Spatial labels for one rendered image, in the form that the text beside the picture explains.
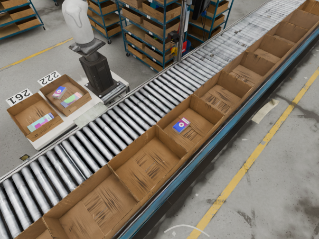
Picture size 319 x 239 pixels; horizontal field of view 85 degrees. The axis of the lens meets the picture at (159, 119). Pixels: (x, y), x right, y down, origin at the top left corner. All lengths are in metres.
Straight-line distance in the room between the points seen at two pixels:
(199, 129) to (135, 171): 0.56
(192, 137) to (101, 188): 0.71
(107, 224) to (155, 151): 0.52
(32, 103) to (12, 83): 1.78
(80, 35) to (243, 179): 2.13
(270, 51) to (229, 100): 0.87
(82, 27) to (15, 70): 2.64
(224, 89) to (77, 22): 1.27
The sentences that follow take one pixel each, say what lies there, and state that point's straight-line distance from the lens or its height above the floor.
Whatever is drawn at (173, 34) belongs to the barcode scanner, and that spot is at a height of 1.09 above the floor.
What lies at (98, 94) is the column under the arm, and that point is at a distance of 1.83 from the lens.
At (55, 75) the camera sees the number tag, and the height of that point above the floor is 0.86.
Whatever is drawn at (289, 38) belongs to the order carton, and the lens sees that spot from 2.64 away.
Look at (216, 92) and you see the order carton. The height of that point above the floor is 0.89.
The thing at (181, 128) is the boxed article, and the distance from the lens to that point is 1.31.
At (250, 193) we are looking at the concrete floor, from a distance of 2.30.
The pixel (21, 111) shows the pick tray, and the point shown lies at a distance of 2.03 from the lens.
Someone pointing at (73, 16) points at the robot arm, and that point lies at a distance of 1.50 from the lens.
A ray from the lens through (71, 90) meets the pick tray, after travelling 1.97.
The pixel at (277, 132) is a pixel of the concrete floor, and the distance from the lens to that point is 2.83.
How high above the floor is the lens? 2.04
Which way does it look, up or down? 56 degrees down
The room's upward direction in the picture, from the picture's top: straight up
